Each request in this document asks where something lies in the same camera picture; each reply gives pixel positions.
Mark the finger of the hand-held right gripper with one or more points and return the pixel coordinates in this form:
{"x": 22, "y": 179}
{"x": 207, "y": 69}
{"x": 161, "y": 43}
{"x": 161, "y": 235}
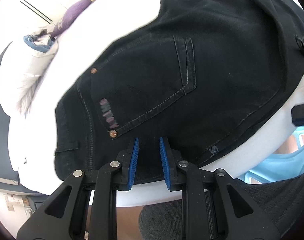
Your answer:
{"x": 303, "y": 116}

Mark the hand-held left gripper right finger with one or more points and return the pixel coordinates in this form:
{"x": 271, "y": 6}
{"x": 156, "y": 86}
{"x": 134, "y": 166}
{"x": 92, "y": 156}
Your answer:
{"x": 165, "y": 165}

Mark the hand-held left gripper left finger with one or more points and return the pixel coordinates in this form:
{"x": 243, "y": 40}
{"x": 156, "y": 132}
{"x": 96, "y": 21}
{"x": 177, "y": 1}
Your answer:
{"x": 133, "y": 165}

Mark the black denim pants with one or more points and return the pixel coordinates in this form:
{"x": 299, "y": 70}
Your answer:
{"x": 154, "y": 67}

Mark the light blue plastic basket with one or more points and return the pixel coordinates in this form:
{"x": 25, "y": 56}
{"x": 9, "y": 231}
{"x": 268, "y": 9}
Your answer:
{"x": 279, "y": 162}

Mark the white bed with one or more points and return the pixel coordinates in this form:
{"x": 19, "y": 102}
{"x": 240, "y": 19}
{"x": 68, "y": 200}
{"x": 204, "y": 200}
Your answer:
{"x": 74, "y": 55}

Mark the white duvet with blue lining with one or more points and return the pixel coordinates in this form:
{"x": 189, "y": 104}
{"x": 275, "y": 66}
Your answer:
{"x": 24, "y": 80}

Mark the purple cloth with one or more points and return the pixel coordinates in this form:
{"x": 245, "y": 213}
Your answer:
{"x": 74, "y": 12}

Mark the wall socket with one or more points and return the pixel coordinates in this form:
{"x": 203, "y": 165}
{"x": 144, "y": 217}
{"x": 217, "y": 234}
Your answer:
{"x": 12, "y": 206}

